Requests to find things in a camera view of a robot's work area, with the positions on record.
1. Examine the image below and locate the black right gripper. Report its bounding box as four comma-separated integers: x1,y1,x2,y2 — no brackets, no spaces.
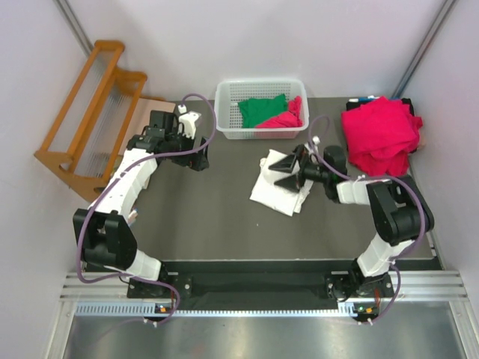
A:
269,144,331,193

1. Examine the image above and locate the white t-shirt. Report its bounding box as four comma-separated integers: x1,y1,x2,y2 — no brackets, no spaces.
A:
249,149,314,217

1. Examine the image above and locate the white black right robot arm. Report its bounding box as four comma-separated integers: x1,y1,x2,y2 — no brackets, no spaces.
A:
268,144,435,296

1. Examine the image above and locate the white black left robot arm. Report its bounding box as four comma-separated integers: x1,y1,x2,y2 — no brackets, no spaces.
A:
73,105,209,297

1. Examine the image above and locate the black folded shirt under stack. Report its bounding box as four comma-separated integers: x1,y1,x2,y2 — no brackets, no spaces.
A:
346,96,415,116

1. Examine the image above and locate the stack of folded pink shirts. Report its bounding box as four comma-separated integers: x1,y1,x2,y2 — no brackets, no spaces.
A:
341,96,424,177

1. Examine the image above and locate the pink t-shirt in basket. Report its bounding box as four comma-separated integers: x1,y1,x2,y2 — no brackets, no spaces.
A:
255,96,303,129

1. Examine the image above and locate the white plastic laundry basket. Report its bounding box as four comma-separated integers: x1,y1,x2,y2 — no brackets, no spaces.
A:
214,77,309,140

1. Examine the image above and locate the green t-shirt in basket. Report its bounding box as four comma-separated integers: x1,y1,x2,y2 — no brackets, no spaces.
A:
238,94,288,129

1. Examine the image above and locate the brown cardboard sheet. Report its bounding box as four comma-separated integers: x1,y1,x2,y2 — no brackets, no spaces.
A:
136,97,176,121

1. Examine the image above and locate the bundle of marker pens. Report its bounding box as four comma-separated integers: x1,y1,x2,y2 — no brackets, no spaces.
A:
127,209,138,226

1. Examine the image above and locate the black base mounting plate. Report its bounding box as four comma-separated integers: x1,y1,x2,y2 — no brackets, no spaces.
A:
126,258,394,310

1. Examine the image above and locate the orange wooden rack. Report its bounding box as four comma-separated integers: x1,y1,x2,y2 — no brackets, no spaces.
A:
34,40,147,202

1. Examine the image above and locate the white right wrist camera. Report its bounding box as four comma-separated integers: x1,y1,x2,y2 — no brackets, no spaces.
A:
305,135,320,164

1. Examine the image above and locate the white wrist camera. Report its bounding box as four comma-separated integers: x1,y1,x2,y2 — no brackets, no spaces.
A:
305,135,320,164
177,105,201,139

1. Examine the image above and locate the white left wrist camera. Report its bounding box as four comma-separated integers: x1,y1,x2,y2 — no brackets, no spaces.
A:
177,105,201,139

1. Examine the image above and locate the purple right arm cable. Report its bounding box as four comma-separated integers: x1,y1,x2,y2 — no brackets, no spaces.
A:
306,114,427,325

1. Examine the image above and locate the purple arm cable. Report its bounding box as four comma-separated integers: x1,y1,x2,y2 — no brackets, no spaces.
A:
306,114,427,325
76,93,219,325

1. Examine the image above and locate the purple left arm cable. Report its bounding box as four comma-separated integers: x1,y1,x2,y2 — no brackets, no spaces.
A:
76,93,219,325

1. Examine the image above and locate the aluminium frame rail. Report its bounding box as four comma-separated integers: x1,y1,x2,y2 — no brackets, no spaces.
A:
60,271,469,320

